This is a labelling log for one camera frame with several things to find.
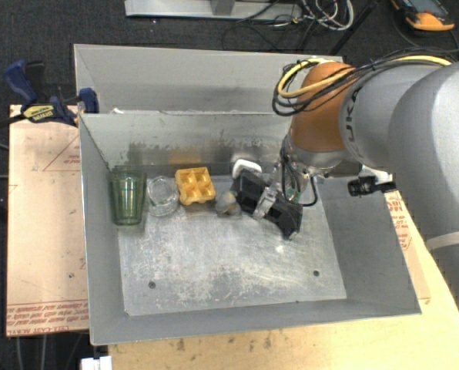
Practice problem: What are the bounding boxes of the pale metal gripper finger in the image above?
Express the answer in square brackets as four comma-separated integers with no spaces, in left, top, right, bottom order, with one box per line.
[252,187,273,219]
[256,190,280,222]

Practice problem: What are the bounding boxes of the black plastic holder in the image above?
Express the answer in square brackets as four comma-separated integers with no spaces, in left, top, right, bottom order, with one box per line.
[229,169,304,241]

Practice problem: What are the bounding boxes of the grey yellow lump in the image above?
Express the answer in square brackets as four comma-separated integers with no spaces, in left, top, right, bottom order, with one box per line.
[214,190,243,217]

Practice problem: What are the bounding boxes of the white plastic piece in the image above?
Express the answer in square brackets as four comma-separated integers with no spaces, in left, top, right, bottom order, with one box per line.
[231,158,263,179]

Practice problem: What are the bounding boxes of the grey metal bin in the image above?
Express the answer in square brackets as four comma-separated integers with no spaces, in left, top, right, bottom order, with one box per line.
[73,43,422,346]

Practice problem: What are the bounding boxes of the yellow toy waffle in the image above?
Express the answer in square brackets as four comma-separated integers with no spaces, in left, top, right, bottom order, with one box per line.
[174,166,217,207]

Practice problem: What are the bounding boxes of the clear glass jar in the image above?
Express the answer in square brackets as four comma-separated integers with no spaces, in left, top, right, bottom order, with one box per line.
[146,175,181,218]

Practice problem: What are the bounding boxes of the green clear plastic cup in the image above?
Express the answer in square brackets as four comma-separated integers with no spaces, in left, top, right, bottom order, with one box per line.
[109,165,148,227]

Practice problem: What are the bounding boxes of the brown cardboard board red print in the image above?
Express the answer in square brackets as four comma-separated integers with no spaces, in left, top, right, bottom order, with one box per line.
[5,104,433,338]

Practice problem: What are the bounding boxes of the black cylinder on white bracket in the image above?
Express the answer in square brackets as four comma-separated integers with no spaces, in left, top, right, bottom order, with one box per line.
[347,166,397,198]

